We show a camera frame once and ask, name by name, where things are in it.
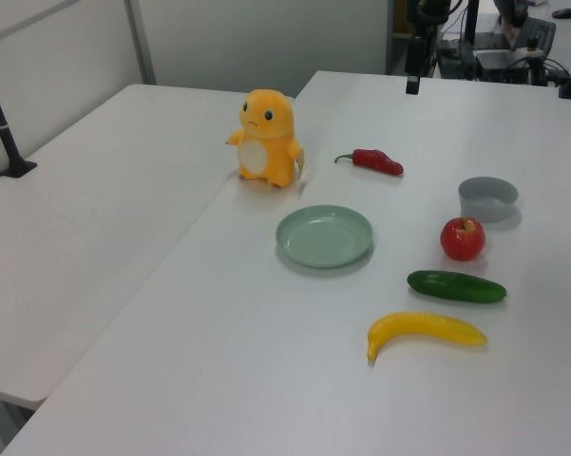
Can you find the grey metal box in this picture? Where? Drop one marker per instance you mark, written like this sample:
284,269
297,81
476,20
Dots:
496,62

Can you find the yellow banana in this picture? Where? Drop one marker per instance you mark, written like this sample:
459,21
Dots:
423,328

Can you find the grey bowl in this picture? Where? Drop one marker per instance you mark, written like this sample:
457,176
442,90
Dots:
488,200

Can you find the black computer keyboard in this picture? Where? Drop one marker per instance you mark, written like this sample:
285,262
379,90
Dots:
537,33

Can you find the tan wooden cabinet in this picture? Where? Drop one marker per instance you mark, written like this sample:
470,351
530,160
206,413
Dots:
399,16

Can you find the pale green plate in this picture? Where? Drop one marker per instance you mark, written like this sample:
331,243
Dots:
324,236

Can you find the orange plush dinosaur toy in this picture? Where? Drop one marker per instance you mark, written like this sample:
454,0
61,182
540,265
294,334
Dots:
266,142

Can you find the red chili pepper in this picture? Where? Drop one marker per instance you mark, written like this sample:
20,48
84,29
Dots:
375,161

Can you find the red apple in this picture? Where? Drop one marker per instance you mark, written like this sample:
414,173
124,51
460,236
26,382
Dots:
462,239

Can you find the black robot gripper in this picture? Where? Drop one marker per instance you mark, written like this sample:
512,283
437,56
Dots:
420,12

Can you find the black electronics box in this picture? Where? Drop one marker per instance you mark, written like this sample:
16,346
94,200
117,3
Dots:
456,59

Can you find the green cucumber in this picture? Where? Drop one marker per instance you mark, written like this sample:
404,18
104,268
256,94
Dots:
456,286

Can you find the black computer mouse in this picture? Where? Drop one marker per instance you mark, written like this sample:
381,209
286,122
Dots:
563,13

